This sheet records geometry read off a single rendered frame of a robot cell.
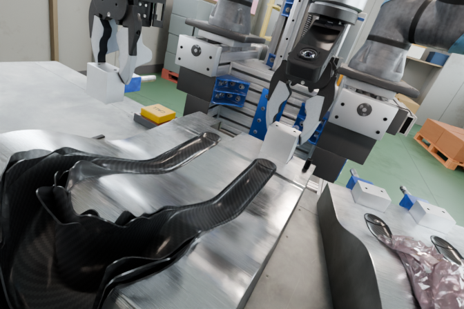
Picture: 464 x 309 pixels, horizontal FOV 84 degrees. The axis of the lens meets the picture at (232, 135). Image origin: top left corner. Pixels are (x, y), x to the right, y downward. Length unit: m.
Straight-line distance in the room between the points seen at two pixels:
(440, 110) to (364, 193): 6.49
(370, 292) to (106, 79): 0.44
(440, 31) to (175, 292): 0.76
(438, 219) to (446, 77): 6.35
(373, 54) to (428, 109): 6.09
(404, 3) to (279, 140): 0.55
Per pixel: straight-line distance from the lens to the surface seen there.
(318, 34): 0.40
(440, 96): 6.90
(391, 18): 0.85
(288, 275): 0.40
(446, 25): 0.80
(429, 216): 0.56
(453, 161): 4.55
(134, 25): 0.43
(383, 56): 0.84
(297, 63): 0.34
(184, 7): 3.76
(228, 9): 0.92
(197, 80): 0.86
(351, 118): 0.72
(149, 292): 0.18
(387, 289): 0.33
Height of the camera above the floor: 1.09
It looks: 25 degrees down
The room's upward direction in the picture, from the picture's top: 16 degrees clockwise
